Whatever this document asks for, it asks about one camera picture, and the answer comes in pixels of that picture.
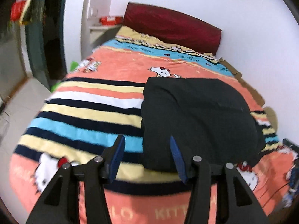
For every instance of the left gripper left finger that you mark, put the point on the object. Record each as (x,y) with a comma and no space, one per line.
(59,202)

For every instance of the white bedside shelf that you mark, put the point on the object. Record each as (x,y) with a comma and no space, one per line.
(99,34)

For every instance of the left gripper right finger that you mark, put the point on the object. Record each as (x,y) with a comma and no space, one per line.
(235,201)

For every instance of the dark red headboard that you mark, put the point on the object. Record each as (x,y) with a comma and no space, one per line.
(173,27)

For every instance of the orange Hello Kitty blanket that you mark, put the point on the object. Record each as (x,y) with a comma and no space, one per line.
(102,98)

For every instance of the dark green door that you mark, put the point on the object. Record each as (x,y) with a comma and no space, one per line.
(44,41)

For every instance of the black hooded puffer jacket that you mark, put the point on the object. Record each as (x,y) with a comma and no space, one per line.
(206,117)

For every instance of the red box on shelf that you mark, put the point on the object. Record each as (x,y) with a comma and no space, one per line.
(111,20)

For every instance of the beige woven hand fan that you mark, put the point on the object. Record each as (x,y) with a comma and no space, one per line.
(272,117)

